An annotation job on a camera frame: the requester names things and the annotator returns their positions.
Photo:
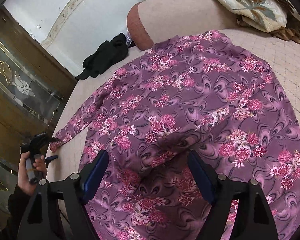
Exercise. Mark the wooden glass wardrobe door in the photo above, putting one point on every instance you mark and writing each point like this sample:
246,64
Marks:
34,89

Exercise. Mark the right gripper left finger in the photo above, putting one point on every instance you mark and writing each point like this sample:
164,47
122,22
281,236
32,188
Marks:
42,220

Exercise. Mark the black garment on bed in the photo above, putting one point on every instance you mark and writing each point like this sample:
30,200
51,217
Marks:
107,54

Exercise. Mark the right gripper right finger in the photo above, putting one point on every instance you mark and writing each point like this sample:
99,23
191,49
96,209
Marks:
254,219

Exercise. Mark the pink bolster headrest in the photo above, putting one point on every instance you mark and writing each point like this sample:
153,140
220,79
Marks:
154,21

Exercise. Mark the beige floral blanket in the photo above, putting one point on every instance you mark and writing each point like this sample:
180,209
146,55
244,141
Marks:
276,17

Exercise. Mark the purple floral long-sleeve shirt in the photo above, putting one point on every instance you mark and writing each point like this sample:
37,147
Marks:
200,93

